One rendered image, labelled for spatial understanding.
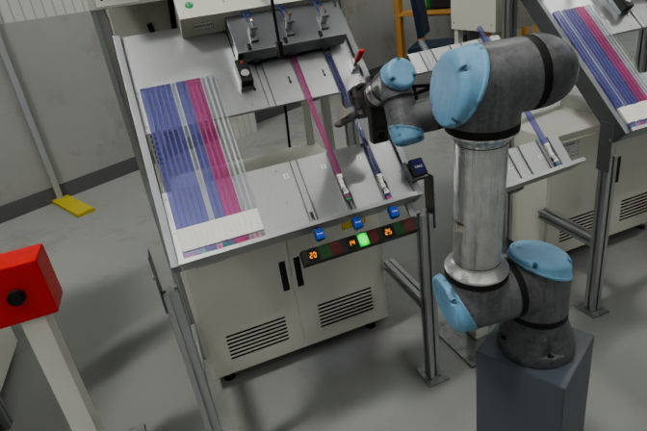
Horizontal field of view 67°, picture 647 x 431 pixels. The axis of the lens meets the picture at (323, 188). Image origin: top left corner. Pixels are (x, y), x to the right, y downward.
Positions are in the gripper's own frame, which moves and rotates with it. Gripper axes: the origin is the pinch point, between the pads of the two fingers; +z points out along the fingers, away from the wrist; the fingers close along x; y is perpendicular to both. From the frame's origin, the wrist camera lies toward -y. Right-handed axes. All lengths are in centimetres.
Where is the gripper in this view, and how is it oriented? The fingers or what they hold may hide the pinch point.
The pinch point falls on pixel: (356, 122)
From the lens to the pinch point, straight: 143.8
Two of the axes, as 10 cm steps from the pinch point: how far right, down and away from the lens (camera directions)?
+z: -2.4, 1.4, 9.6
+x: -9.3, 2.6, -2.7
